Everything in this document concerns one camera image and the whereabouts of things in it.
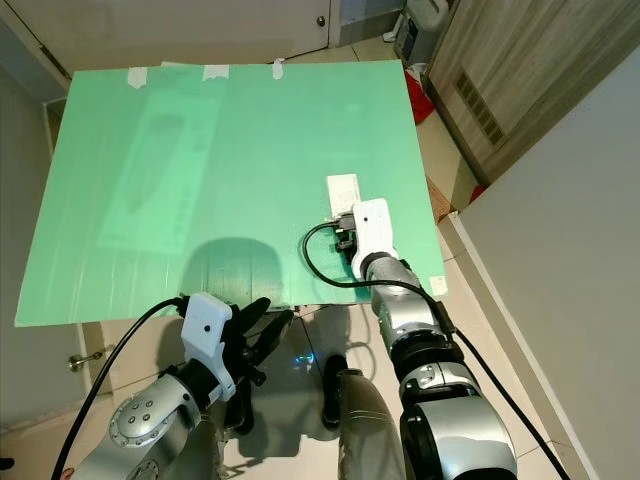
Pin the wooden cabinet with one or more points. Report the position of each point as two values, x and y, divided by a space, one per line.
540 50

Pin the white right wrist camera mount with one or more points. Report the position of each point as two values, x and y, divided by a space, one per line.
372 228

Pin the white door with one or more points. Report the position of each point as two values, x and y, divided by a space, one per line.
160 30

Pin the silver door knob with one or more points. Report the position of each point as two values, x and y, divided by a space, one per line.
320 20

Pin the white tape piece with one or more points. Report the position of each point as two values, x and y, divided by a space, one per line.
278 70
216 73
137 78

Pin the robot right leg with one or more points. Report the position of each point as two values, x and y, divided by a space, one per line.
365 430

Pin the person bare foot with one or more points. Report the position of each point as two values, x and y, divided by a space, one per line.
67 475

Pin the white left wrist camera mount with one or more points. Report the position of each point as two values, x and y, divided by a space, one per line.
208 330

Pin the small red object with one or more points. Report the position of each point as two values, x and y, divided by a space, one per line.
478 191

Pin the large red object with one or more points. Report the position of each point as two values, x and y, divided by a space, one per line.
417 92

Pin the white grey appliance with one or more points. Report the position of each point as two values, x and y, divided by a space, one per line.
425 15

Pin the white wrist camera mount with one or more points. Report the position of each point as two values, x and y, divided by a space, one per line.
372 228
208 330

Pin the green board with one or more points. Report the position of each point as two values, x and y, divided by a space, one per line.
240 180

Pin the cabinet vent grille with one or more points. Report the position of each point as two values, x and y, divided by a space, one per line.
478 108

